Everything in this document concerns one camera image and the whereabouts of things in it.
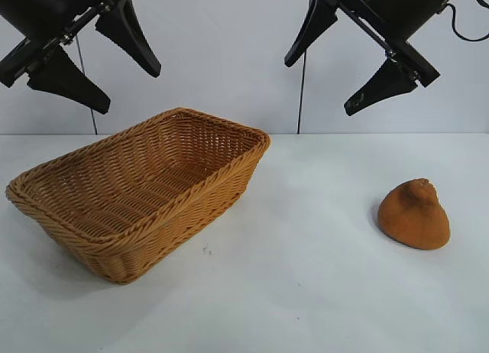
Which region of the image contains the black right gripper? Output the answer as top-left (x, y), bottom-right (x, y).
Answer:
top-left (284, 0), bottom-right (469, 117)

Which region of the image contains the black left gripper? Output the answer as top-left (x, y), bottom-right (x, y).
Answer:
top-left (0, 0), bottom-right (161, 115)

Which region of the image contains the orange plush fruit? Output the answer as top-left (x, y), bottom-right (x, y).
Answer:
top-left (377, 178), bottom-right (452, 251)

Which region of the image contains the woven wicker basket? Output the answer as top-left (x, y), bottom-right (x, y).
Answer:
top-left (5, 107), bottom-right (271, 285)

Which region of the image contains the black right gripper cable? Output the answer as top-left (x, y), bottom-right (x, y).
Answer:
top-left (439, 0), bottom-right (489, 41)

